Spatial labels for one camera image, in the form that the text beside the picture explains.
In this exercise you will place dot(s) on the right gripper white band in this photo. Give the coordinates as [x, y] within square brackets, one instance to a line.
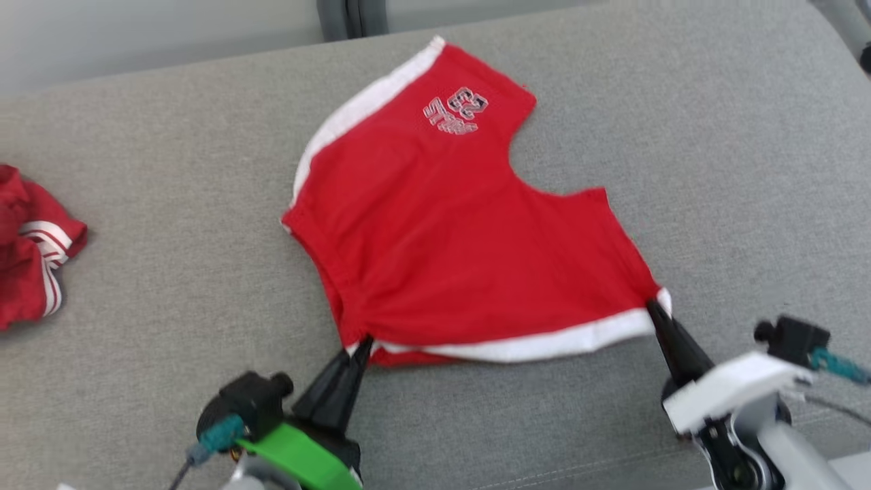
[728, 391]

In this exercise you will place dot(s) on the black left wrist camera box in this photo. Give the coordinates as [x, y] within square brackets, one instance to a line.
[252, 405]

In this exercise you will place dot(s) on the red jersey shirt striped sleeves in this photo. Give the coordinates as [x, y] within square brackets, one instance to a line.
[30, 258]

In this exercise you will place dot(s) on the grey partition post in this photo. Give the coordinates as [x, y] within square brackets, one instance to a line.
[350, 17]

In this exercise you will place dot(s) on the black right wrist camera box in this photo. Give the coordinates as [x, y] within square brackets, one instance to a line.
[793, 340]

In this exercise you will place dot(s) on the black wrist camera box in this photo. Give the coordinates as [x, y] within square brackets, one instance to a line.
[793, 340]
[252, 405]

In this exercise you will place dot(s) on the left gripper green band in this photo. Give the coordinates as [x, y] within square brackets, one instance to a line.
[299, 456]

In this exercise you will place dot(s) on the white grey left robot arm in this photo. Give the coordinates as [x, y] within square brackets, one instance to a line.
[258, 476]

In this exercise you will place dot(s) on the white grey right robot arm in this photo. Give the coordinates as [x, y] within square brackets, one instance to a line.
[796, 449]

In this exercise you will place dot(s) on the red shorts white trim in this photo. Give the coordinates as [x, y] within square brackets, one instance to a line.
[463, 238]

